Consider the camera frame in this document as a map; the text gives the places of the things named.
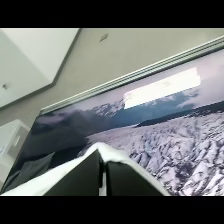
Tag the white garment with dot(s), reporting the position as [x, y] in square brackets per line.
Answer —
[40, 185]

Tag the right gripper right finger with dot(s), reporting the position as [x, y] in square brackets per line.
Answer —
[130, 181]

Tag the grey garment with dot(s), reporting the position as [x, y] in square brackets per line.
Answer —
[33, 170]

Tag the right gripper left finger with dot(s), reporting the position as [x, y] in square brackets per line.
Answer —
[80, 176]

